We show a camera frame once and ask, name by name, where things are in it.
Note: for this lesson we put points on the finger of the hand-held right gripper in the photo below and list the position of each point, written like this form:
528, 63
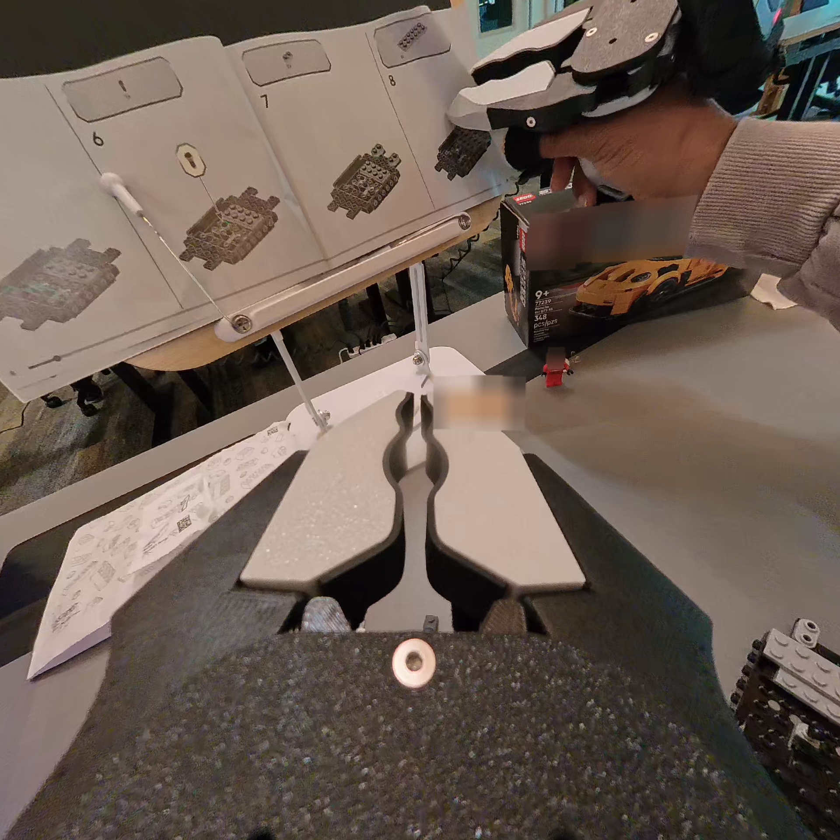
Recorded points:
512, 88
525, 46

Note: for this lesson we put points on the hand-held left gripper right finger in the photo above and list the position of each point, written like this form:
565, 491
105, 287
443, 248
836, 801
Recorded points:
505, 518

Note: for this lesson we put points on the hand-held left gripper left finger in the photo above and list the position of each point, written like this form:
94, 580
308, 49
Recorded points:
328, 518

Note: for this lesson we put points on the instruction booklet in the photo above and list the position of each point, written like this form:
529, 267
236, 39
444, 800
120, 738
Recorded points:
295, 170

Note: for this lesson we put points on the light grey two-hole plate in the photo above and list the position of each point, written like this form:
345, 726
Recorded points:
804, 634

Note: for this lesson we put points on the black toy brick car chassis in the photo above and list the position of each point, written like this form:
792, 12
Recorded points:
787, 741

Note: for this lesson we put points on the person's right forearm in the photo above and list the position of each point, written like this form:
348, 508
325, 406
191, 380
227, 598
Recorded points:
774, 210

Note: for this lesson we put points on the grey desk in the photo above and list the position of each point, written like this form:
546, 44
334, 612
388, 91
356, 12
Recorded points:
656, 472

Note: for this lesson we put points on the red toy minifigure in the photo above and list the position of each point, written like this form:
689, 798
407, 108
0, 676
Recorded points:
556, 375

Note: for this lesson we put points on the white book stand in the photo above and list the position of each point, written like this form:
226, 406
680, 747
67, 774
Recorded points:
446, 367

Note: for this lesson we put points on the white power strip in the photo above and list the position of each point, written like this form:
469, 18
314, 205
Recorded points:
367, 346

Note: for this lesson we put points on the toy set box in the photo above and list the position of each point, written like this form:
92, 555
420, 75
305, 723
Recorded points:
518, 275

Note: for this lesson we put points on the white paper bag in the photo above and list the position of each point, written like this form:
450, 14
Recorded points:
131, 544

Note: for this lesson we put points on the white crumpled paper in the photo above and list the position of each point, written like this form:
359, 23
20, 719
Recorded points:
774, 292

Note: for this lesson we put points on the dark panel with wooden edge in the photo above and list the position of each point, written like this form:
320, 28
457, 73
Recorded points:
197, 26

